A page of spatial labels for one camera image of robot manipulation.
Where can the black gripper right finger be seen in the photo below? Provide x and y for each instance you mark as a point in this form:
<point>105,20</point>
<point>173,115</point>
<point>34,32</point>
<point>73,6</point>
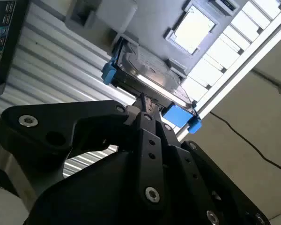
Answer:
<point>201,178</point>

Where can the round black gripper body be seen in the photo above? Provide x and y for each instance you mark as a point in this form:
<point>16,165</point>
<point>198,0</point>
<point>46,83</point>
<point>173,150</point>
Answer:
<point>96,199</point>

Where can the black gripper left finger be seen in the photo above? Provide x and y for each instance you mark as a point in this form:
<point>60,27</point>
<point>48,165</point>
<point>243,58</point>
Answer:
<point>49,122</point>

